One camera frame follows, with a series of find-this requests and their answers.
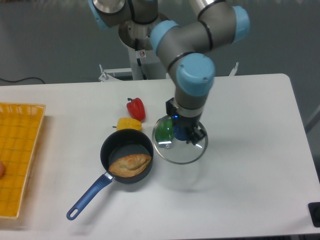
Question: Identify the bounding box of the glass pot lid blue knob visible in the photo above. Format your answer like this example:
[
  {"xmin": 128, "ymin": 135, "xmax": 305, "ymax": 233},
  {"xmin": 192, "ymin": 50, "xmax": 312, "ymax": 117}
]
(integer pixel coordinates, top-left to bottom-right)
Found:
[{"xmin": 152, "ymin": 115, "xmax": 208, "ymax": 165}]

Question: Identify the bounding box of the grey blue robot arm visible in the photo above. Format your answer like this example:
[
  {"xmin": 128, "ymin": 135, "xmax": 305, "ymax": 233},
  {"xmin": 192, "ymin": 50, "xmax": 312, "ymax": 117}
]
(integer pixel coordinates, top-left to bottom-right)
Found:
[{"xmin": 88, "ymin": 0, "xmax": 250, "ymax": 144}]

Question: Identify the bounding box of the dark pot blue handle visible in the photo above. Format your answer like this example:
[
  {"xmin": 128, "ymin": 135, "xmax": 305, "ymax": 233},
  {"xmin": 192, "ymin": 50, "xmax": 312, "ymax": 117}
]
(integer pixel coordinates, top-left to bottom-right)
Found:
[{"xmin": 66, "ymin": 128, "xmax": 154, "ymax": 221}]

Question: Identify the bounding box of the red bell pepper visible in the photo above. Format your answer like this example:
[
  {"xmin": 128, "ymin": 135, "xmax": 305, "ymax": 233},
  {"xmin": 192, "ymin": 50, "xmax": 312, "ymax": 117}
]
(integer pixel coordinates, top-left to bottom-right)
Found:
[{"xmin": 126, "ymin": 97, "xmax": 146, "ymax": 122}]

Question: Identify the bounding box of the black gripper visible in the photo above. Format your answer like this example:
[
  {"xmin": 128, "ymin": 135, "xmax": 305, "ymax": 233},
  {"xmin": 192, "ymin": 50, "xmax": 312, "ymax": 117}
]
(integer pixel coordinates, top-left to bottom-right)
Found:
[{"xmin": 165, "ymin": 98, "xmax": 206, "ymax": 145}]

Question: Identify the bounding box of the yellow wicker basket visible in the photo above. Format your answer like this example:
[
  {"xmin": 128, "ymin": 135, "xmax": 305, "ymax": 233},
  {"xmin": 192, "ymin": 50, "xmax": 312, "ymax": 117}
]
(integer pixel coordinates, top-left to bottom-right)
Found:
[{"xmin": 0, "ymin": 102, "xmax": 46, "ymax": 219}]

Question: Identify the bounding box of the black cable on floor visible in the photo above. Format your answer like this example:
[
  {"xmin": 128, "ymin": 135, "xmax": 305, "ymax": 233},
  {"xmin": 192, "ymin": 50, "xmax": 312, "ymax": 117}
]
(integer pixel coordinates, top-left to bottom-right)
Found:
[{"xmin": 0, "ymin": 77, "xmax": 46, "ymax": 85}]

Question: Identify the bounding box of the green bell pepper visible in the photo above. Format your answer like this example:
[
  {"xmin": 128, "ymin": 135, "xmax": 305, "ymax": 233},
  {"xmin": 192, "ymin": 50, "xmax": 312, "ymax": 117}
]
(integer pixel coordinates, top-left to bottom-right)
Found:
[{"xmin": 154, "ymin": 116, "xmax": 174, "ymax": 143}]

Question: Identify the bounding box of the yellow bell pepper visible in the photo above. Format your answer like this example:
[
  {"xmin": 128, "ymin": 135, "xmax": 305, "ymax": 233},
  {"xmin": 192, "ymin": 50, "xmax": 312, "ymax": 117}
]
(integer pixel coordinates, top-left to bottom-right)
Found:
[{"xmin": 113, "ymin": 117, "xmax": 142, "ymax": 131}]

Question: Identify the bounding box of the black object table edge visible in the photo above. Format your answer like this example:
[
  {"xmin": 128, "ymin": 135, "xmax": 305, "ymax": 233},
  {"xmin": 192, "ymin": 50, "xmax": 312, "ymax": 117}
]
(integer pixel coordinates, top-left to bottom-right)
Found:
[{"xmin": 308, "ymin": 202, "xmax": 320, "ymax": 228}]

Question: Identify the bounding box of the baked pastry turnover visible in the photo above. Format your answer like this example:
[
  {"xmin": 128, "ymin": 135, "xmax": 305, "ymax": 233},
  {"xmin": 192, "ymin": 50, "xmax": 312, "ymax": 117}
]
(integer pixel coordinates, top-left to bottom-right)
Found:
[{"xmin": 108, "ymin": 153, "xmax": 152, "ymax": 178}]

